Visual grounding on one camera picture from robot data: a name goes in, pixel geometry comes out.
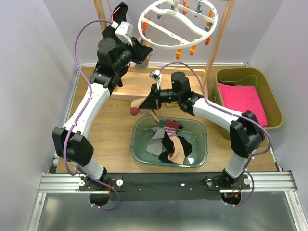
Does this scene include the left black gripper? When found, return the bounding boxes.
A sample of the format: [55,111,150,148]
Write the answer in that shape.
[113,36,153,72]

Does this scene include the beige purple striped sock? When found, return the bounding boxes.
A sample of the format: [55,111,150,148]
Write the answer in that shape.
[130,97,160,124]

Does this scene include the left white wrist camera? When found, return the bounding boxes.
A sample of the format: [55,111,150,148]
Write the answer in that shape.
[115,21,133,45]

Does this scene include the clear plastic tub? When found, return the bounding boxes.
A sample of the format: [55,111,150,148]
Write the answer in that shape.
[130,116,207,168]

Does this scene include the large black hanging cloth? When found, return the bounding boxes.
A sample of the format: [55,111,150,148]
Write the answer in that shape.
[101,2,128,39]

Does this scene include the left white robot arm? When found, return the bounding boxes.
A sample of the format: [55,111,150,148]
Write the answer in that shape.
[52,38,152,190]

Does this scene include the wooden rack frame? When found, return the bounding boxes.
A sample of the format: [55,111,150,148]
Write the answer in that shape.
[93,0,236,102]

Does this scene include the olive green bin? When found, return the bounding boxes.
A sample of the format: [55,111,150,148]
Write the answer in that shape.
[212,67,283,130]

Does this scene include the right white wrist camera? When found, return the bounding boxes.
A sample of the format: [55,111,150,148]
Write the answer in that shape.
[150,70,162,90]

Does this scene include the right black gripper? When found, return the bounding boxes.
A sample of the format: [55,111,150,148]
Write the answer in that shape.
[139,83,180,110]

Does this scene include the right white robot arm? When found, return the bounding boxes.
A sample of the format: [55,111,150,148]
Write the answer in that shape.
[130,70,265,189]

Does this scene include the aluminium rail frame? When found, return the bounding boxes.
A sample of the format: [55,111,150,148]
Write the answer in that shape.
[27,63,308,231]

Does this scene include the white round clip hanger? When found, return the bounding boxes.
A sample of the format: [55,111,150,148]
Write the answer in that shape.
[138,0,218,50]

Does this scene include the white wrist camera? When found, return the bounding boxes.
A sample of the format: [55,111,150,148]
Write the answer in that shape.
[115,21,133,45]
[150,70,162,90]

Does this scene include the grey sock black stripes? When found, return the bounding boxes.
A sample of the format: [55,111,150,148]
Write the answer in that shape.
[146,127,165,156]

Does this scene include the black mounting base plate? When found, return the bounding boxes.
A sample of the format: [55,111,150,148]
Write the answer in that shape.
[79,172,250,204]

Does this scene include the pink folded cloth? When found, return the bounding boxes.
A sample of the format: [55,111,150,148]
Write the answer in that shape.
[218,82,268,127]

